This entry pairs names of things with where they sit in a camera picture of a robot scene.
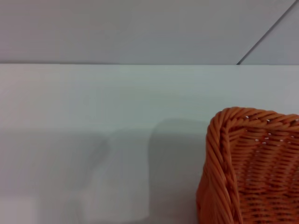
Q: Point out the orange woven plastic basket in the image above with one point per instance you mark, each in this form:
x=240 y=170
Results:
x=264 y=175

